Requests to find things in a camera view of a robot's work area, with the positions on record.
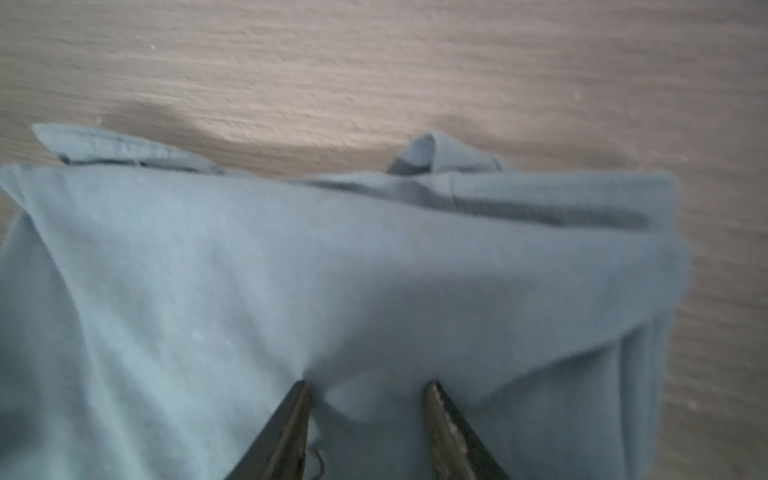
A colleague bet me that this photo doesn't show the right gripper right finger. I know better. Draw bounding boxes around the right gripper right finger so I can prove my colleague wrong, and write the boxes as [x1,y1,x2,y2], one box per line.
[424,381,510,480]

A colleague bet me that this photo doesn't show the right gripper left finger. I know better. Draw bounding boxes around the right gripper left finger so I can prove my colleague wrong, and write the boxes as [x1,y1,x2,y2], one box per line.
[225,381,312,480]

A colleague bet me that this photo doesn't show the grey t shirt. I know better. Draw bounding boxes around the grey t shirt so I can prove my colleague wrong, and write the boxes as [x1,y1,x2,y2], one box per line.
[1,124,689,479]

